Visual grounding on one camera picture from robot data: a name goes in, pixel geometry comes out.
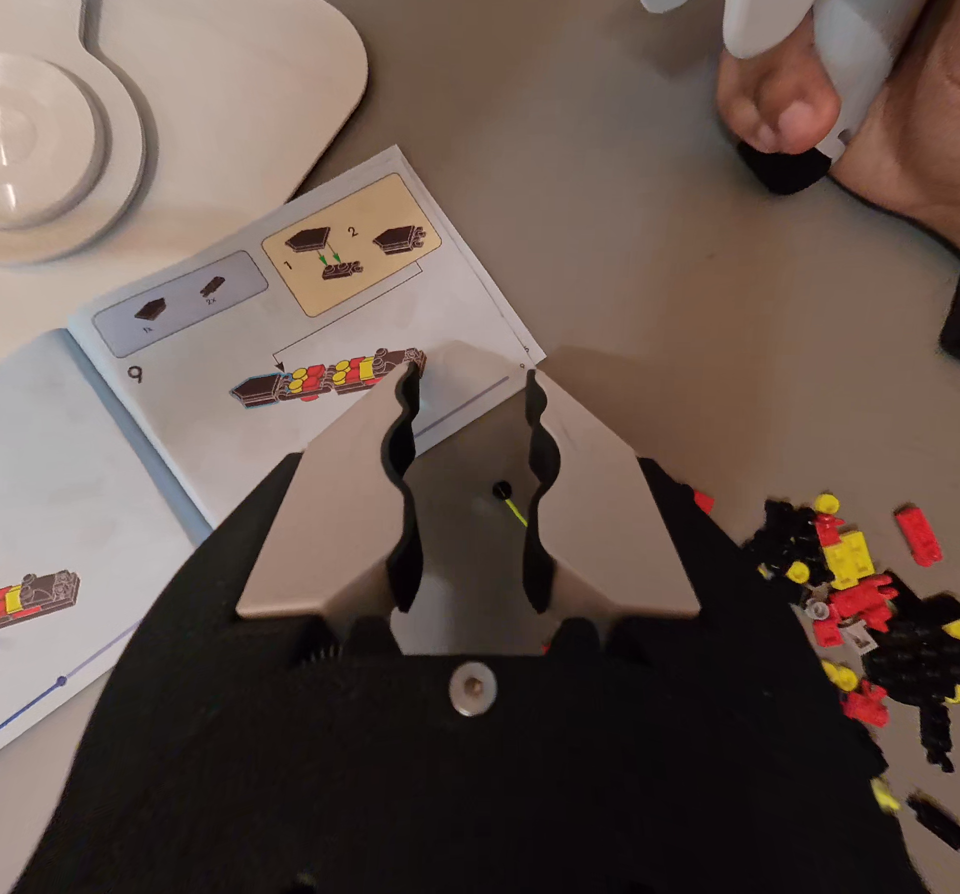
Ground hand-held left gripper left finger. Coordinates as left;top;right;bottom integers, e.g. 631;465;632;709
235;362;424;621

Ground person's right hand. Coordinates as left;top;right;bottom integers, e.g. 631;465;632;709
714;0;960;252

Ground light blue instruction booklet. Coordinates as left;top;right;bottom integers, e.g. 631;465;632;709
0;145;548;750

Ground neon yellow string with tape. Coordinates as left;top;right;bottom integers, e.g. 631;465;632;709
490;481;531;528

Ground beige paper holder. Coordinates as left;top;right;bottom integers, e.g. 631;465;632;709
0;0;371;267

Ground pile of lego pieces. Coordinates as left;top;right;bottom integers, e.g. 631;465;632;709
688;488;960;844

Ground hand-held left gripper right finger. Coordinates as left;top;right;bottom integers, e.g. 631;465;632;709
520;368;703;621

